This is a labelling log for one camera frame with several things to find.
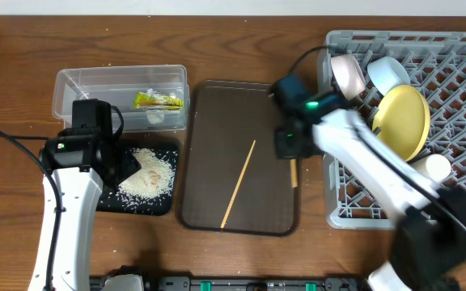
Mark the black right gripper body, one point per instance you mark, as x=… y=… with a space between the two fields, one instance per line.
x=289 y=147

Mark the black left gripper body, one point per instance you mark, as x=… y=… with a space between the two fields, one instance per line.
x=124 y=162

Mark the rice food waste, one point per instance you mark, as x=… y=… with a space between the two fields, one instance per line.
x=150 y=189

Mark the wooden chopstick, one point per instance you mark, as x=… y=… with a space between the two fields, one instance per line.
x=294 y=173
x=237 y=186

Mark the green snack wrapper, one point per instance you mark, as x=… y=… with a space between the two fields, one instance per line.
x=154 y=99

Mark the pink bowl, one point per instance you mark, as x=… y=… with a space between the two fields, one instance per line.
x=348 y=75

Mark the yellow plate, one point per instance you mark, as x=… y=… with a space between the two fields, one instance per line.
x=402 y=121

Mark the blue bowl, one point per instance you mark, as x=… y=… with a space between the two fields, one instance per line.
x=386 y=74

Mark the small white green cup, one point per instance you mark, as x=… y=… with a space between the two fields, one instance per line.
x=434 y=166

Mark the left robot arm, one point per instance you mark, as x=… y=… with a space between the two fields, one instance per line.
x=79 y=165

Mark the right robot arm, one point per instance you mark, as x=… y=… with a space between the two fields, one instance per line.
x=429 y=220

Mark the grey dishwasher rack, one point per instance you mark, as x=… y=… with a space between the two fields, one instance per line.
x=436 y=65

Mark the black plastic bin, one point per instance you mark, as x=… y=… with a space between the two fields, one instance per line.
x=108 y=201

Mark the dark brown tray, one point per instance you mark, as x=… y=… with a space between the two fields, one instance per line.
x=227 y=117

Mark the clear plastic bin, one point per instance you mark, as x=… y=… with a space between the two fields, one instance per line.
x=119 y=86

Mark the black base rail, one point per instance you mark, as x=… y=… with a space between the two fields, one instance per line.
x=185 y=282

